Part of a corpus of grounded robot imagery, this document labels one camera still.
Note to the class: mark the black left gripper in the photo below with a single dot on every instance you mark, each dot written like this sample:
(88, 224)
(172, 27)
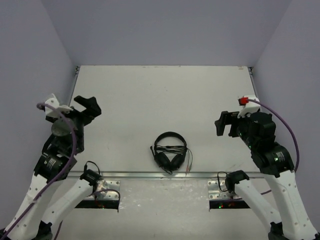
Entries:
(80, 114)

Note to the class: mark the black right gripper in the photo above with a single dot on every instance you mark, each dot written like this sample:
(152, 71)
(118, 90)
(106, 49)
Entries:
(228, 118)

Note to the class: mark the black headphones with cable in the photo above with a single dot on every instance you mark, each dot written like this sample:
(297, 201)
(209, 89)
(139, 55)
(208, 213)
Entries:
(171, 157)

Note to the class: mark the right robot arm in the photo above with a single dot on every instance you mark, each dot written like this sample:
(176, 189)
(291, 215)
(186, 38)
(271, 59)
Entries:
(289, 221)

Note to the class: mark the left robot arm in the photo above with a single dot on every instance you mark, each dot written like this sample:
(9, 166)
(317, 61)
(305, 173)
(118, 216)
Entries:
(34, 219)

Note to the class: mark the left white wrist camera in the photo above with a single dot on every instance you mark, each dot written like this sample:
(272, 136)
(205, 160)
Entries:
(52, 107)

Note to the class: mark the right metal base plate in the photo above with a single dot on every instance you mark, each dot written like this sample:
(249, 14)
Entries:
(218, 191)

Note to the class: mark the metal base plate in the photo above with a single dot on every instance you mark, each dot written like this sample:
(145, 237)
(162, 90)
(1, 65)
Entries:
(218, 191)
(107, 190)

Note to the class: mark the aluminium table front rail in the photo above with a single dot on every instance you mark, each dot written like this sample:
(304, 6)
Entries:
(159, 175)

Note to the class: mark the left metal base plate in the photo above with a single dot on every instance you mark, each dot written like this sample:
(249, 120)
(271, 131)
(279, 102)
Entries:
(107, 190)

